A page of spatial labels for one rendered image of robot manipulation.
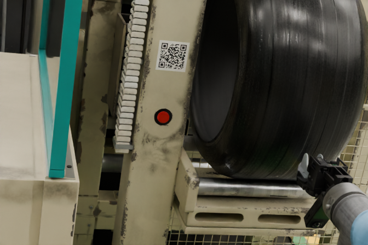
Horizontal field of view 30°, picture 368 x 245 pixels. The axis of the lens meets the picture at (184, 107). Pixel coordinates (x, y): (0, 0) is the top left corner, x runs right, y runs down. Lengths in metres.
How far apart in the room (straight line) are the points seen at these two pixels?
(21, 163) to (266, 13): 0.82
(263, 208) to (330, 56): 0.45
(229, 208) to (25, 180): 0.97
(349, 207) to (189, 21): 0.59
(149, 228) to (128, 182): 0.15
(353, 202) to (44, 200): 0.73
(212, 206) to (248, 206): 0.10
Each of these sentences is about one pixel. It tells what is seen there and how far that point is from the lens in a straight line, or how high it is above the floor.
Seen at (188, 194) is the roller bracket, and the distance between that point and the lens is 1.70.
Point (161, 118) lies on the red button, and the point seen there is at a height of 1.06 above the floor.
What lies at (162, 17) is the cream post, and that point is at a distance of 1.65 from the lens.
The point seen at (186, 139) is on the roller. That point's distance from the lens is 2.00.
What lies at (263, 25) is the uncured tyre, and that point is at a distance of 1.56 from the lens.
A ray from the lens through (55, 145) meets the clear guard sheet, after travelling 0.84.
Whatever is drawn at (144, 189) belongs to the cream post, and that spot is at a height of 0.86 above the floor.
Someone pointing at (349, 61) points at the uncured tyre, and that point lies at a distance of 1.61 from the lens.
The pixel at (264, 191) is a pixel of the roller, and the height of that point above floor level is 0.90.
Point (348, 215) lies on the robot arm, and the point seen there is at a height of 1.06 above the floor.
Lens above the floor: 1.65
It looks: 19 degrees down
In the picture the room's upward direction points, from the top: 9 degrees clockwise
